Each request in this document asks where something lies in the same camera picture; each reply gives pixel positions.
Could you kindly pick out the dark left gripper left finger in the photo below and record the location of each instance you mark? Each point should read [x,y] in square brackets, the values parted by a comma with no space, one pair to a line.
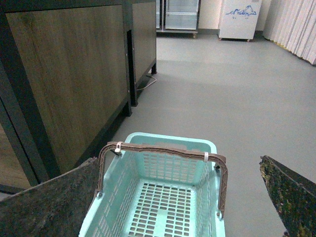
[55,208]

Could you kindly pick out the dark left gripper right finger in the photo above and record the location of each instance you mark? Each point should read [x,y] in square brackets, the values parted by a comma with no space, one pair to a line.
[293,196]

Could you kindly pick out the brown basket handle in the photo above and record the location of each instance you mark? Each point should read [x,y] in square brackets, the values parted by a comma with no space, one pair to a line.
[139,148]

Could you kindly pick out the light blue plastic basket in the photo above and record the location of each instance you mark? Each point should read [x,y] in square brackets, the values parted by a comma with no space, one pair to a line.
[157,195]

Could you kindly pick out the white vertical blinds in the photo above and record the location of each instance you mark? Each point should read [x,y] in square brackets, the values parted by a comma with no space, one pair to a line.
[291,24]

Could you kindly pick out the white chest freezer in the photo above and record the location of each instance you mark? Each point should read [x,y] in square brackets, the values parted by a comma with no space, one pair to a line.
[238,19]

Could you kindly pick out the glass door display fridge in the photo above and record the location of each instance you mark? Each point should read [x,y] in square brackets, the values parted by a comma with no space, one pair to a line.
[177,17]

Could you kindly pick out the wooden cabinet with black frame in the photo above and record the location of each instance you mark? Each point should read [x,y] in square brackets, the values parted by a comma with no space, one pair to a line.
[68,69]

